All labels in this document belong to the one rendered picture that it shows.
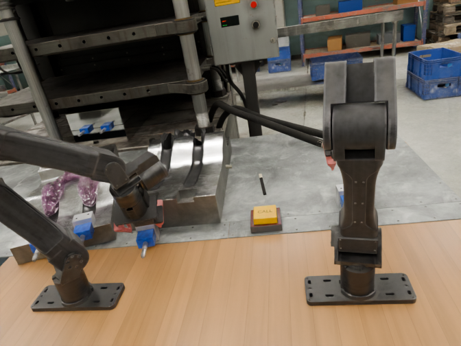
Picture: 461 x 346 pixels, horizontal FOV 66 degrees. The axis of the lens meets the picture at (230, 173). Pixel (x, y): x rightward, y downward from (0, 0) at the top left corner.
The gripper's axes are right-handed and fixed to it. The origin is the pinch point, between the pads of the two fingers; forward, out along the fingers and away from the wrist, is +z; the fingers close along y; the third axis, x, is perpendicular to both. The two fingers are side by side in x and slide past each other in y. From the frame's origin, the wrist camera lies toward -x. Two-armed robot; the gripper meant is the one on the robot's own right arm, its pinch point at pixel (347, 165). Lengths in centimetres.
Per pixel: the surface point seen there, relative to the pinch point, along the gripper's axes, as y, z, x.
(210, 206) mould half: 36.5, 5.0, 5.1
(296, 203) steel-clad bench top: 13.3, 12.7, 2.6
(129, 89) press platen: 80, 30, -75
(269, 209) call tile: 21.0, 5.9, 7.1
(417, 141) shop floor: -108, 185, -138
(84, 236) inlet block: 69, 1, 12
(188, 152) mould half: 45, 13, -21
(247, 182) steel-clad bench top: 27.3, 20.6, -11.3
